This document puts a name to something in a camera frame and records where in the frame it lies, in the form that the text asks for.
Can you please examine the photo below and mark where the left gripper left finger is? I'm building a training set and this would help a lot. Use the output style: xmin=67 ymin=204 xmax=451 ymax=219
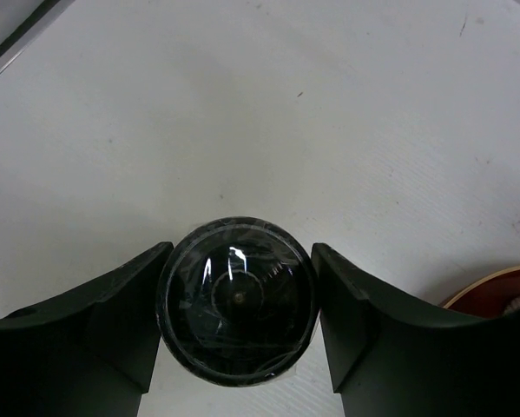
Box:
xmin=0 ymin=242 xmax=174 ymax=416

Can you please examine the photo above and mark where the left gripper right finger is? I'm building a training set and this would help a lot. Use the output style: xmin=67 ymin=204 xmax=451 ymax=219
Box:
xmin=312 ymin=243 xmax=520 ymax=416

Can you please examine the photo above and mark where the black grinder-top shaker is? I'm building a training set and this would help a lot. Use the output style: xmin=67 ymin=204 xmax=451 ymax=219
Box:
xmin=155 ymin=216 xmax=319 ymax=387

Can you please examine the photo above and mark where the red round lacquer tray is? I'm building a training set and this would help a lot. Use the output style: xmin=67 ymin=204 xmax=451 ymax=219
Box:
xmin=442 ymin=266 xmax=520 ymax=319

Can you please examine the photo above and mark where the left metal table rail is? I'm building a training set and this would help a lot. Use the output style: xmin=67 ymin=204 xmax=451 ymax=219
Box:
xmin=0 ymin=0 xmax=73 ymax=74

